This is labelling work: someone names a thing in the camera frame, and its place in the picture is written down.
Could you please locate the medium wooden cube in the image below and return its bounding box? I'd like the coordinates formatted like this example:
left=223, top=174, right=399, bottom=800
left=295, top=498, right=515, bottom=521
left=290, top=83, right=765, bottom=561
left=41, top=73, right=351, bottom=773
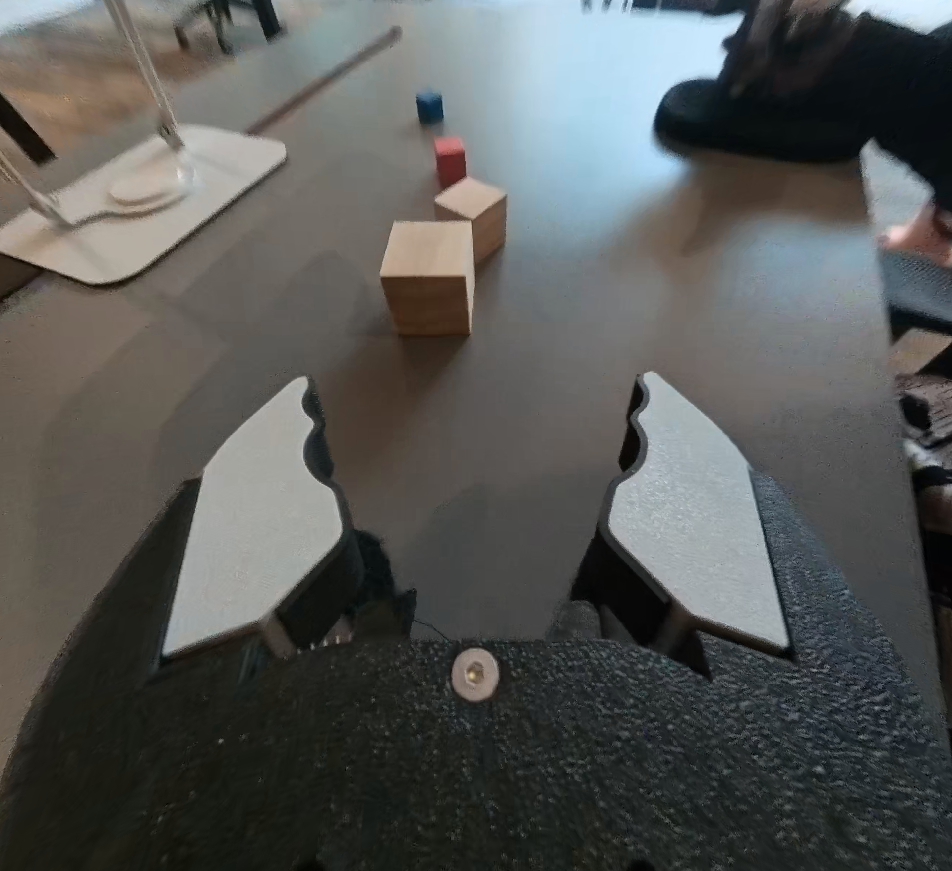
left=435, top=177, right=510, bottom=268

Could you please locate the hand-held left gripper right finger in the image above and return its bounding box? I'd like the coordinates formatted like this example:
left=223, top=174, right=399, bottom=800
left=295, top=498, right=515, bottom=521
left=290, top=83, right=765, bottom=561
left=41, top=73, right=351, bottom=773
left=573, top=372, right=792, bottom=656

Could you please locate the large wooden cube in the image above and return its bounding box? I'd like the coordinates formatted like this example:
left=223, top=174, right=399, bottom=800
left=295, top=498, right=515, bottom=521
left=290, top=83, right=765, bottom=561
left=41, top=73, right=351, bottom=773
left=380, top=221, right=477, bottom=338

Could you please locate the person's printed shirt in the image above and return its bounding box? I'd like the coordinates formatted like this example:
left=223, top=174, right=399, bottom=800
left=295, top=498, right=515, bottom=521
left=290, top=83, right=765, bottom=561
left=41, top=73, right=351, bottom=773
left=896, top=373, right=952, bottom=589

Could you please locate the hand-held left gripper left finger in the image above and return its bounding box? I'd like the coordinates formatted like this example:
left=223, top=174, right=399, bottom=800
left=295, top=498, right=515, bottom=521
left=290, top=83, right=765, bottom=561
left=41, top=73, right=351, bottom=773
left=161, top=376, right=365, bottom=659

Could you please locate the person's right forearm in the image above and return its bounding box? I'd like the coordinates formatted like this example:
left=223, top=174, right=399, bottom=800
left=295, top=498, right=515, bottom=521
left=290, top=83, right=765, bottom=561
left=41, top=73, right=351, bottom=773
left=774, top=11, right=952, bottom=210

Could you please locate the small red cube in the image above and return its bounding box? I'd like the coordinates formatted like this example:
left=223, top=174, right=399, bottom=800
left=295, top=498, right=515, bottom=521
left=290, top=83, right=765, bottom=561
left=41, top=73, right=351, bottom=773
left=433, top=136, right=470, bottom=190

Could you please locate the black wrist rest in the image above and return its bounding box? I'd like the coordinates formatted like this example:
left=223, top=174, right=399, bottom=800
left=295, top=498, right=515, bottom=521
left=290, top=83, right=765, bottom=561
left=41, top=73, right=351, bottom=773
left=654, top=77, right=871, bottom=167

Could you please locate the white document stand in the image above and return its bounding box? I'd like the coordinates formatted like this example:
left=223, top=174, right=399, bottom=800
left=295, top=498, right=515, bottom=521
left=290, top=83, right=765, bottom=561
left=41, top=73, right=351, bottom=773
left=0, top=0, right=288, bottom=287

